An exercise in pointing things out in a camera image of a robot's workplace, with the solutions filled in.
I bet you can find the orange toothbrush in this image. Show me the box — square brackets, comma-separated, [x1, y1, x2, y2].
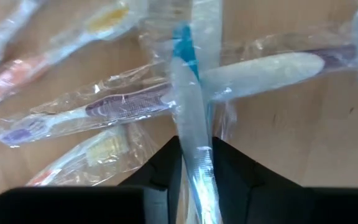
[0, 4, 133, 111]
[25, 124, 158, 187]

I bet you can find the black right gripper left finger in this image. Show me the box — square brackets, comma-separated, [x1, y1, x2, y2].
[0, 136, 183, 224]

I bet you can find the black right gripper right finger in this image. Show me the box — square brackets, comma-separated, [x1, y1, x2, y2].
[212, 136, 358, 224]

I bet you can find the purple toothbrush in clear wrapper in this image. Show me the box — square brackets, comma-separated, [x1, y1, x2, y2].
[0, 43, 358, 149]

